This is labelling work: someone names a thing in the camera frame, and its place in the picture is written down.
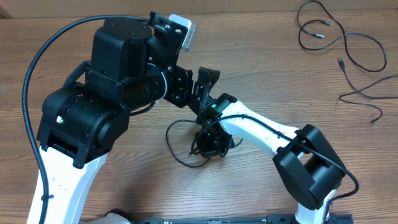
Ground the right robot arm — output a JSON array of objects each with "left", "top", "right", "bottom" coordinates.
[{"left": 191, "top": 93, "right": 346, "bottom": 223}]

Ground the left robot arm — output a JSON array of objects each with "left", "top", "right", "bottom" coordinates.
[{"left": 22, "top": 12, "right": 220, "bottom": 223}]

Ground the long black usb cable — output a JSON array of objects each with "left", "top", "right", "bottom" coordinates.
[{"left": 296, "top": 0, "right": 387, "bottom": 73}]

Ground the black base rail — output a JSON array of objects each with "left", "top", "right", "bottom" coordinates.
[{"left": 80, "top": 208, "right": 354, "bottom": 224}]

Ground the left camera cable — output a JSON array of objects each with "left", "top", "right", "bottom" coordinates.
[{"left": 21, "top": 14, "right": 150, "bottom": 224}]

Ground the camera cable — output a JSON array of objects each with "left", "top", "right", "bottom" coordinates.
[
  {"left": 21, "top": 14, "right": 150, "bottom": 224},
  {"left": 190, "top": 114, "right": 360, "bottom": 224}
]

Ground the right camera cable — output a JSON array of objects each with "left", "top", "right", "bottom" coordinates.
[{"left": 190, "top": 114, "right": 360, "bottom": 224}]

